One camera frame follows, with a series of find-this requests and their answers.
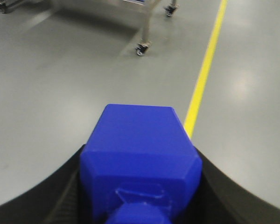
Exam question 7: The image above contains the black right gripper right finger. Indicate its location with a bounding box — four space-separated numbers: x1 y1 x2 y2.
191 144 280 224

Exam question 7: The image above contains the metal rack frame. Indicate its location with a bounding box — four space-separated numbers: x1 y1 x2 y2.
0 0 180 56

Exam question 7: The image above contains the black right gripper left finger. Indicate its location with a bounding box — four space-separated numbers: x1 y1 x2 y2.
0 147 93 224

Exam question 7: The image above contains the blue plastic bottle part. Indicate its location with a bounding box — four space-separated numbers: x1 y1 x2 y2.
79 104 203 224

